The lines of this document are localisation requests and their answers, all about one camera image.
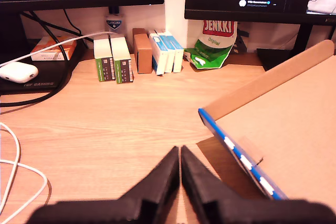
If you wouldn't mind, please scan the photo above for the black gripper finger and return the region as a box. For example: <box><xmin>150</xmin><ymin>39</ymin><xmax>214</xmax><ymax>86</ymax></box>
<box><xmin>181</xmin><ymin>145</ymin><xmax>248</xmax><ymax>224</ymax></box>
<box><xmin>119</xmin><ymin>146</ymin><xmax>181</xmax><ymax>224</ymax></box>

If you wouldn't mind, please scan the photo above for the blue Adidas shoebox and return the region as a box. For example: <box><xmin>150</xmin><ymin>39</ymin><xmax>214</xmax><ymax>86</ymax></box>
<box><xmin>198</xmin><ymin>39</ymin><xmax>336</xmax><ymax>201</ymax></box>

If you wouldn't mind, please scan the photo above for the green and white box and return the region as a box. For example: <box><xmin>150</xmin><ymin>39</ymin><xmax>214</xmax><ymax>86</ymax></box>
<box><xmin>109</xmin><ymin>36</ymin><xmax>135</xmax><ymax>84</ymax></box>
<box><xmin>93</xmin><ymin>37</ymin><xmax>117</xmax><ymax>82</ymax></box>

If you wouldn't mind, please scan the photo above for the brown cardboard box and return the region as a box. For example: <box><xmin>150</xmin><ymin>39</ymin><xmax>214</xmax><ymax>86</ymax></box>
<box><xmin>132</xmin><ymin>27</ymin><xmax>153</xmax><ymax>74</ymax></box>

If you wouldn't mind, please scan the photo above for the white box with shield logo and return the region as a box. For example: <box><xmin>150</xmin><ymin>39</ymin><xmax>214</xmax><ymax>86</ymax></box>
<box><xmin>104</xmin><ymin>16</ymin><xmax>124</xmax><ymax>35</ymax></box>

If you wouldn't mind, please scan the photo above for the orange and white box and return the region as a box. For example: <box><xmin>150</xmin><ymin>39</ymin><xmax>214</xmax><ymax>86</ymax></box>
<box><xmin>30</xmin><ymin>36</ymin><xmax>78</xmax><ymax>62</ymax></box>

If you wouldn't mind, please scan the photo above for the green Jenkki gum bag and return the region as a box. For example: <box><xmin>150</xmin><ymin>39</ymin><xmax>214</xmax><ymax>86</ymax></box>
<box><xmin>183</xmin><ymin>19</ymin><xmax>238</xmax><ymax>70</ymax></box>

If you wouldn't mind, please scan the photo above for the black TUF Gaming monitor base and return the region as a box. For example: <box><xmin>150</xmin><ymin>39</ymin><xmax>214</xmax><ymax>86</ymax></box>
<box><xmin>0</xmin><ymin>11</ymin><xmax>88</xmax><ymax>95</ymax></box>

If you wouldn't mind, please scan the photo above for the white earbuds case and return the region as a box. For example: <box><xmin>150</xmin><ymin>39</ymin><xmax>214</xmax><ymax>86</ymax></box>
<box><xmin>0</xmin><ymin>61</ymin><xmax>39</xmax><ymax>84</ymax></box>

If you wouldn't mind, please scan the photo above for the white looped cable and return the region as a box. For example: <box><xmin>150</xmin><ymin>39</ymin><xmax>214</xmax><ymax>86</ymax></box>
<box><xmin>0</xmin><ymin>122</ymin><xmax>49</xmax><ymax>224</ymax></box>

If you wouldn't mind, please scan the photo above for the white charging cable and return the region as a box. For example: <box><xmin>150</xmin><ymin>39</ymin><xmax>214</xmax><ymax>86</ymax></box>
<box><xmin>0</xmin><ymin>31</ymin><xmax>117</xmax><ymax>68</ymax></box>

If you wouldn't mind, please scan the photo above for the thin black cable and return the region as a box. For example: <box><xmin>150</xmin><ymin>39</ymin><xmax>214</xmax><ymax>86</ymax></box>
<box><xmin>62</xmin><ymin>8</ymin><xmax>87</xmax><ymax>41</ymax></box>

